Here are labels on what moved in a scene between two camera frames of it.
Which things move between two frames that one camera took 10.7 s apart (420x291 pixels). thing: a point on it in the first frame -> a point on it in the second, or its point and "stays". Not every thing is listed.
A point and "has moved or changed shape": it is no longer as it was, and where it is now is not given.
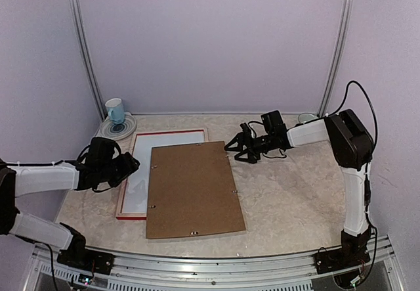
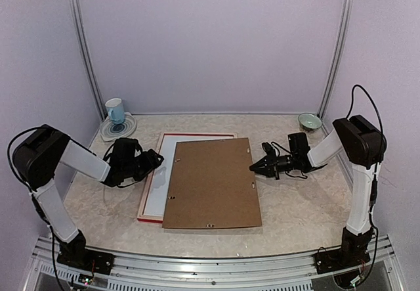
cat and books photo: (136, 194) -> (158, 194)
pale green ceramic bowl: (305, 117) stays
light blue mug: (115, 110) stays
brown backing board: (191, 192) has moved or changed shape
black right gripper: (252, 157) -> (272, 166)
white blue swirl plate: (118, 132) stays
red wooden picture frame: (121, 215) -> (152, 177)
